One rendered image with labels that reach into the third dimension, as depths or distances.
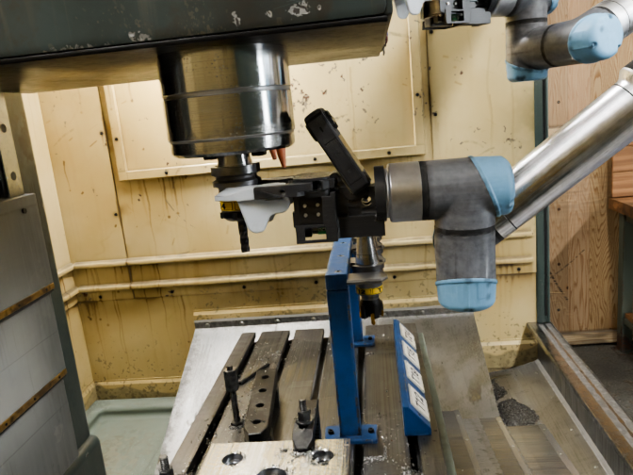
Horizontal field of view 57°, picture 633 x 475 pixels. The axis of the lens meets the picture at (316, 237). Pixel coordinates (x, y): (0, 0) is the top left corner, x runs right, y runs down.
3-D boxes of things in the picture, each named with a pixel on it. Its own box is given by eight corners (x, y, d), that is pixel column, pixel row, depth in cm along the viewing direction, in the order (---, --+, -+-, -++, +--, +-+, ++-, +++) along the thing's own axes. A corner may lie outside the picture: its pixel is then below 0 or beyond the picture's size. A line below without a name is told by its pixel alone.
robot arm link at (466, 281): (491, 286, 82) (490, 211, 80) (501, 316, 71) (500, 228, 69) (434, 288, 83) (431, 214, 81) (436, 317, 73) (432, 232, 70)
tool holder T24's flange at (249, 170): (223, 182, 78) (220, 163, 78) (266, 179, 77) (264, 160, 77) (206, 188, 72) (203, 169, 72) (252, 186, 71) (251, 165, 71)
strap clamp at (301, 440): (323, 453, 105) (316, 378, 102) (317, 501, 93) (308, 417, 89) (305, 453, 106) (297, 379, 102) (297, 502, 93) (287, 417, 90)
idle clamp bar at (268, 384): (280, 394, 129) (277, 367, 127) (272, 465, 104) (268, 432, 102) (258, 396, 129) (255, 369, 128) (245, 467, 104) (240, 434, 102)
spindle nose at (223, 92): (199, 150, 83) (186, 63, 80) (308, 140, 80) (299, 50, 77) (148, 162, 68) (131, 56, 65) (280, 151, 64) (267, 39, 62)
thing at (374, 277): (387, 274, 105) (386, 270, 105) (388, 283, 100) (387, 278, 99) (348, 276, 105) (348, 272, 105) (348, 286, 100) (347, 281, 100)
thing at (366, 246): (353, 260, 109) (350, 225, 108) (376, 257, 110) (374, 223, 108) (357, 267, 105) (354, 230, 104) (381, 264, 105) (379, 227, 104)
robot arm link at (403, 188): (420, 164, 68) (415, 157, 76) (381, 167, 69) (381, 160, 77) (423, 225, 70) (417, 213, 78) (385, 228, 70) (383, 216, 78)
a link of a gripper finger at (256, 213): (219, 239, 70) (293, 231, 72) (212, 191, 69) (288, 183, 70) (219, 235, 73) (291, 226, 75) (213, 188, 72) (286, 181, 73)
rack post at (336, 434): (377, 428, 112) (365, 281, 105) (378, 444, 107) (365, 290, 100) (326, 430, 113) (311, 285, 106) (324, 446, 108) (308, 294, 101)
